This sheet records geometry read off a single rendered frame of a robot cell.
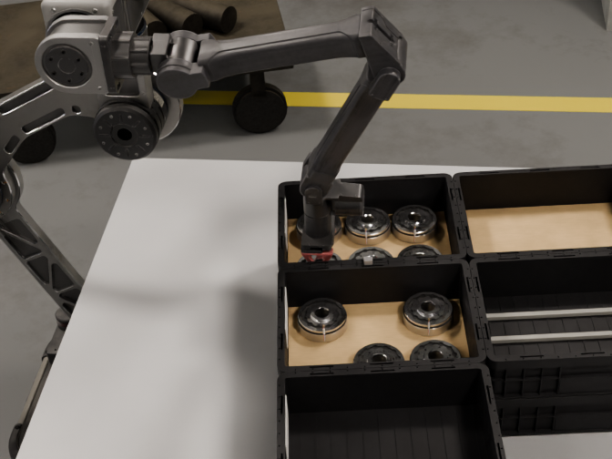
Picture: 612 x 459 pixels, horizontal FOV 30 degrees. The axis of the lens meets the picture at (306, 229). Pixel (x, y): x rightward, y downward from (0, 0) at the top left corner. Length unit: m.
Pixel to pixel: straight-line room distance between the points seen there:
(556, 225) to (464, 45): 2.35
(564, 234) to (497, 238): 0.15
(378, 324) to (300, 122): 2.16
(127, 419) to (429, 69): 2.68
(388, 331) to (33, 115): 0.94
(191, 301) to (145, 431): 0.39
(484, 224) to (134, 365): 0.86
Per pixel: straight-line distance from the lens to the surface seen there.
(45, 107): 2.65
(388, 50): 2.00
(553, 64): 4.84
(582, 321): 2.45
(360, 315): 2.43
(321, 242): 2.41
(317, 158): 2.25
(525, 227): 2.66
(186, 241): 2.86
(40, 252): 2.99
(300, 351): 2.36
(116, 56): 2.10
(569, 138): 4.41
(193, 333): 2.61
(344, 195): 2.34
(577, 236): 2.65
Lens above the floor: 2.52
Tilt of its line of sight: 40 degrees down
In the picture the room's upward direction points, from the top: 4 degrees counter-clockwise
